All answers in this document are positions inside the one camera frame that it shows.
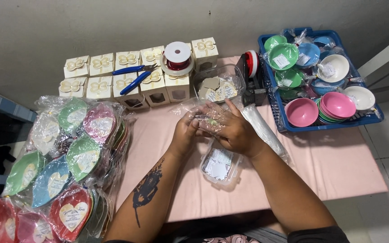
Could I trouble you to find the blue handled cutting pliers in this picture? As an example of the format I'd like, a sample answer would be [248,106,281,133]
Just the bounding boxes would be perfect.
[112,63,159,96]

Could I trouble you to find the group of cream gift boxes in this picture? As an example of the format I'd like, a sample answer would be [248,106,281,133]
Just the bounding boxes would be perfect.
[58,37,219,110]

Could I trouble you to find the large clear plastic container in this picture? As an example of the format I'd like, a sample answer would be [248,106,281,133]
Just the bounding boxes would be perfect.
[193,64,247,104]

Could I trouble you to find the black tape dispenser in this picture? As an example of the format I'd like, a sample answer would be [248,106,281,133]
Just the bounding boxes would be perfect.
[237,54,268,107]

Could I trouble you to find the blue plastic basket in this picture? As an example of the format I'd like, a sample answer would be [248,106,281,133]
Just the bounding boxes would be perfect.
[257,27,385,133]

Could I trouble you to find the heap of heart paper tags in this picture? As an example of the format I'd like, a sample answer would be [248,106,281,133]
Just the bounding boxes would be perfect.
[199,77,238,102]

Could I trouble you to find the small clear plastic container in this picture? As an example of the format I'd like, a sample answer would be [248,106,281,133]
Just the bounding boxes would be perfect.
[199,141,244,186]

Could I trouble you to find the person's left hand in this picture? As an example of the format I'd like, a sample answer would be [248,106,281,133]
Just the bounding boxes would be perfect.
[169,113,212,159]

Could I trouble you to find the pink table cover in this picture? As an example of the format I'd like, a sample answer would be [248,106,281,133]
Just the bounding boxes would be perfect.
[113,56,388,223]

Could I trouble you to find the stack of white paper labels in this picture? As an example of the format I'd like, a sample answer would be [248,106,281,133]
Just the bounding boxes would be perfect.
[204,148,234,181]

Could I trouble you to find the blue striped cushion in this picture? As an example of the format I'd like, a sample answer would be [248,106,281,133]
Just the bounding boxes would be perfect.
[0,83,38,124]

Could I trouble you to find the clear plastic bag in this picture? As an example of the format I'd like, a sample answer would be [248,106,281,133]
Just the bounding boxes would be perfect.
[171,97,236,135]

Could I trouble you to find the person's grey and black clothing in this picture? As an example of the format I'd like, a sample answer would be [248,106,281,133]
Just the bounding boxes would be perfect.
[105,224,350,243]

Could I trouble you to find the bundle of clear plastic bags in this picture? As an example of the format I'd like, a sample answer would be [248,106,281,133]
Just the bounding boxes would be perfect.
[240,104,291,163]

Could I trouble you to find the heap of coloured plastic bowls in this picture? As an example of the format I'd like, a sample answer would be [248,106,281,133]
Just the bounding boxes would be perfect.
[264,29,377,128]

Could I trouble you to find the white tape roll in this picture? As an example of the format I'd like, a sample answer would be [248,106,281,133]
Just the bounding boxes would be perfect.
[160,56,195,77]

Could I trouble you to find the person's right hand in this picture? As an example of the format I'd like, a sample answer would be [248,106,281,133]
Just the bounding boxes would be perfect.
[198,99,267,158]

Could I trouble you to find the pile of wrapped heart dishes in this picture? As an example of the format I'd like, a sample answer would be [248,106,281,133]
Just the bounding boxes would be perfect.
[0,95,136,243]

